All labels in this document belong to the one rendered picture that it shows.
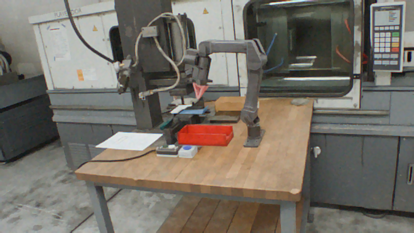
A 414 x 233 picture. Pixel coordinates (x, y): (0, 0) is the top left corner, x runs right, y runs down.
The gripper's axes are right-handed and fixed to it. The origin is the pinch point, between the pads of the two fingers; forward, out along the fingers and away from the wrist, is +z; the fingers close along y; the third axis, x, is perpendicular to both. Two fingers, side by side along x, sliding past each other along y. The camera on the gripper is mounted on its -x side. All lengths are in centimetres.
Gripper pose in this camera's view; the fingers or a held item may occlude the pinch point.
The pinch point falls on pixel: (198, 97)
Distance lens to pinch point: 157.8
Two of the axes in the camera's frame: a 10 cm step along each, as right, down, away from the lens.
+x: 7.5, 3.1, -5.9
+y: -6.4, 0.9, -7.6
